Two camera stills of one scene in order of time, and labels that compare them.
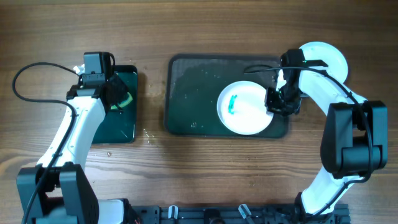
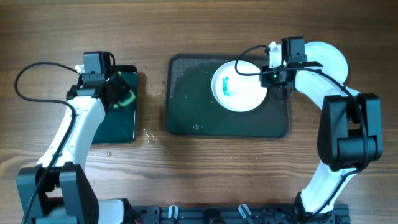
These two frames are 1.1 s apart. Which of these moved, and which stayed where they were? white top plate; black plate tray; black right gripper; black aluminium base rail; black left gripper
Moved: black right gripper
Stayed: black left gripper; white top plate; black aluminium base rail; black plate tray
